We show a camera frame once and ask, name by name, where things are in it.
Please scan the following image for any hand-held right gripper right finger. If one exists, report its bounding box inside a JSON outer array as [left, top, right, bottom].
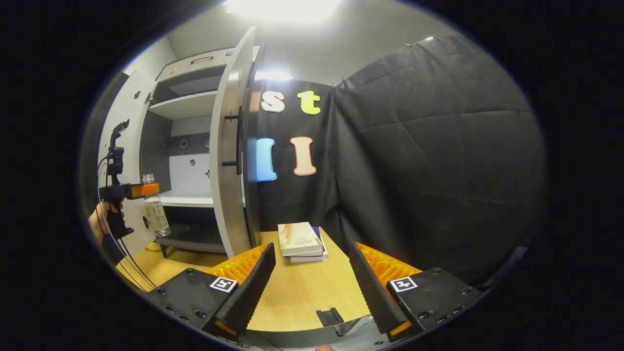
[[349, 241, 482, 343]]

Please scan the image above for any beige cover book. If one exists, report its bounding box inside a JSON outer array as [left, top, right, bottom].
[[278, 222, 324, 257]]

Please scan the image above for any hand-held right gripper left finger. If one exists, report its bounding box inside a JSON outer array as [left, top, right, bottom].
[[146, 243, 276, 342]]

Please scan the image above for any small black table clamp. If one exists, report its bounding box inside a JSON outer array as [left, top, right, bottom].
[[316, 308, 345, 327]]

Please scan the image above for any large ceiling light panel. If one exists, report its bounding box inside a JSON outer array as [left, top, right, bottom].
[[223, 0, 343, 23]]

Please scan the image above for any clear plastic bottle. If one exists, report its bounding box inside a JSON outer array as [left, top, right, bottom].
[[142, 174, 172, 238]]

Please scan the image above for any grey cabinet door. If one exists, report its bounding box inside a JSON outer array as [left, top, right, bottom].
[[209, 27, 267, 259], [97, 68, 159, 259]]

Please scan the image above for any grey cabinet drawer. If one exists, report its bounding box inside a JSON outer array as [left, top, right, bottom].
[[156, 46, 235, 83]]

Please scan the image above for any white book with blue spine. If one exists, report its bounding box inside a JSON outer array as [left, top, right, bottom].
[[290, 226, 329, 264]]

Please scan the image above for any black backdrop cloth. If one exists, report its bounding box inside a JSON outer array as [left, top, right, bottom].
[[80, 35, 547, 288]]

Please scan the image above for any grey cabinet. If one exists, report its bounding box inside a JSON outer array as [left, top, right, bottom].
[[146, 44, 266, 257]]

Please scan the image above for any ceiling light behind cabinet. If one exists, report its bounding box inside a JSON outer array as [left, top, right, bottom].
[[254, 70, 294, 81]]

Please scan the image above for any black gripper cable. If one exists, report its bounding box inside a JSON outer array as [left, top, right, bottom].
[[97, 155, 157, 294]]

